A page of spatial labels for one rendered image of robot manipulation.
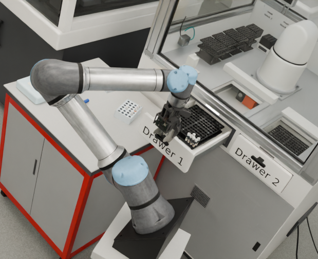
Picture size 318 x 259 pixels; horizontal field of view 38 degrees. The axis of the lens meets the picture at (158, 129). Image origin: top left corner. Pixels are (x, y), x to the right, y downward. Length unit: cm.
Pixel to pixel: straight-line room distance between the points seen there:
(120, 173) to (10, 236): 118
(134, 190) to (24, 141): 87
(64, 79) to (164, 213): 54
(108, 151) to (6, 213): 116
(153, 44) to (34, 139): 72
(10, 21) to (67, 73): 146
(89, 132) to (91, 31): 103
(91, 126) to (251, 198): 93
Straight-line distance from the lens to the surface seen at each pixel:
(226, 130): 218
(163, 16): 219
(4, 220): 263
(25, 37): 275
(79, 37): 248
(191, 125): 205
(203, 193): 236
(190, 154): 187
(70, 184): 206
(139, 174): 150
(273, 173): 205
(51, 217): 232
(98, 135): 159
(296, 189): 206
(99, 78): 145
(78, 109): 157
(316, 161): 196
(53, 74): 143
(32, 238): 258
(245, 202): 223
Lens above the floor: 210
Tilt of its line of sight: 38 degrees down
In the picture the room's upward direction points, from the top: 22 degrees clockwise
